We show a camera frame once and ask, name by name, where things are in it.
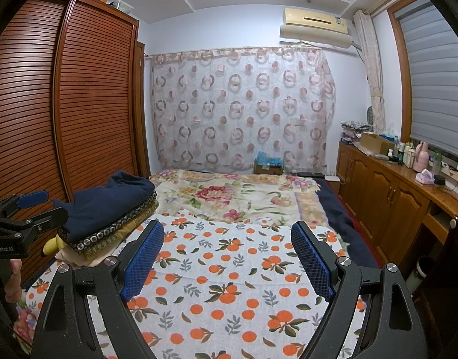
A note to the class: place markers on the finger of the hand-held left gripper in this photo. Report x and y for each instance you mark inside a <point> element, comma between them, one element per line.
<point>32,198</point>
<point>49,217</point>

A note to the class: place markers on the wooden window frame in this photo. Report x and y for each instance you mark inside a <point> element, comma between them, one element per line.
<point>399,63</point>

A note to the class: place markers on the cardboard box with blue contents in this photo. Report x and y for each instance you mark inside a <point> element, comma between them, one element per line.
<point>269,166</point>

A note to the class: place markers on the dark circle-patterned garment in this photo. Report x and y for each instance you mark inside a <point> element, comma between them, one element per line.
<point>101,237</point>

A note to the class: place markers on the pink bottle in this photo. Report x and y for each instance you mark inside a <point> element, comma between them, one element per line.
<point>422,157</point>

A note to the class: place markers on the beige window curtain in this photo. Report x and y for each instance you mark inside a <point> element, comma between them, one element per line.
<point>373,71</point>

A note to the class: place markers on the olive folded garment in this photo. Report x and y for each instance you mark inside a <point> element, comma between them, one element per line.
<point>139,217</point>

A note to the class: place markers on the circle-patterned sheer curtain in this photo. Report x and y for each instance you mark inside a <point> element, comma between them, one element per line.
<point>244,112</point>

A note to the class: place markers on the navy printed t-shirt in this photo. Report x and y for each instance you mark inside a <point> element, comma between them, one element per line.
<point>109,202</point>

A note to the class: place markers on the small fan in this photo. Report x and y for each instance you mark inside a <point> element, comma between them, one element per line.
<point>370,115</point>

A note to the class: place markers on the white power strip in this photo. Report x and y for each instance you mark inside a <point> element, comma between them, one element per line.
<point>331,177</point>

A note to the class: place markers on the person's left hand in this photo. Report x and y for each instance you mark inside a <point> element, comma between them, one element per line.
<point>14,276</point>

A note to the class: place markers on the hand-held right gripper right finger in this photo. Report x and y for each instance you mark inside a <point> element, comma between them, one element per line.
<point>313,261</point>

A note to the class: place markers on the floral blanket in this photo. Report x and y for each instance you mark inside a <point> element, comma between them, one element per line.
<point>232,194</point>

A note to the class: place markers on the row of small bottles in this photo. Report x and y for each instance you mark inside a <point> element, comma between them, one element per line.
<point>401,155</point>

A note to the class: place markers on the stack of folded cloths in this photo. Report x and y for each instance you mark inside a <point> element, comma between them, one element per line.
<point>352,131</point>

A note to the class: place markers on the wooden sideboard cabinet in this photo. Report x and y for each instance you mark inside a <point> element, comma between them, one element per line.
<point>378,194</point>

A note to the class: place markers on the orange-print bed sheet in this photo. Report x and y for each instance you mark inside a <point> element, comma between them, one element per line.
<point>232,269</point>

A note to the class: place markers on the pink tissue box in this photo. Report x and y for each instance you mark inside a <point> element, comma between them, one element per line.
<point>424,177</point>

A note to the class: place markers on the beige folded cloth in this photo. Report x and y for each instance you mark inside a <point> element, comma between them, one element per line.
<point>69,258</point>

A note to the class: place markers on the white storage box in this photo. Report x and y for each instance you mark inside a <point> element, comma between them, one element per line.
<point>124,6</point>

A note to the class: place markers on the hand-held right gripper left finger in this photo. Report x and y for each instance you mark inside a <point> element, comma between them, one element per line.
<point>146,258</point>

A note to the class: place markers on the open cardboard box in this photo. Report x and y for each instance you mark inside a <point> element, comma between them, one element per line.
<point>375,144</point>

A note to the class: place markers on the grey window blind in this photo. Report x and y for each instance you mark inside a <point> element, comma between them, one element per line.
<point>438,82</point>

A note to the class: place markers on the white waste bin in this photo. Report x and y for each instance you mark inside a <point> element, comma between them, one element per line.
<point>419,273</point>

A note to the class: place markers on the wall air conditioner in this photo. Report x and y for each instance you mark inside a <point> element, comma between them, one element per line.
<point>315,22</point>

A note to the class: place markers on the green bottle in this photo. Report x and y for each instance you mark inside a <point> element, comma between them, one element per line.
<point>437,162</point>

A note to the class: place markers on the wooden louvred wardrobe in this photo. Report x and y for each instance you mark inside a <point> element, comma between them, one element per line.
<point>94,101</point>

